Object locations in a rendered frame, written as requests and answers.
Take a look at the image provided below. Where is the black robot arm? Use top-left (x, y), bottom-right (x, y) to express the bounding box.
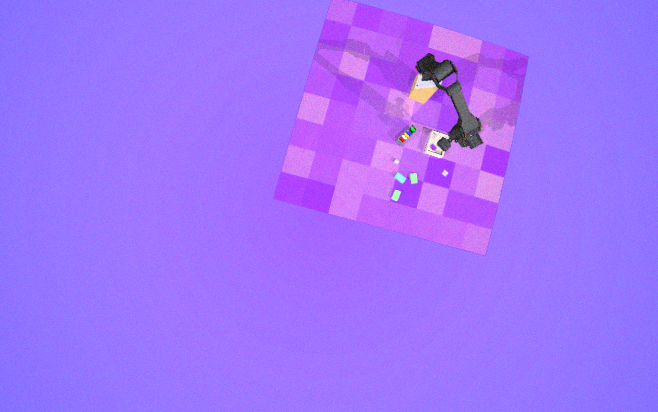
top-left (415, 53), bottom-right (484, 150)

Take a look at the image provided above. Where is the white rectangular tray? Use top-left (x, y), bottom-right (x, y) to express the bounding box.
top-left (424, 130), bottom-right (448, 158)

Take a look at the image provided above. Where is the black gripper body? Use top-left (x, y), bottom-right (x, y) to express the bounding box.
top-left (436, 122), bottom-right (462, 151)

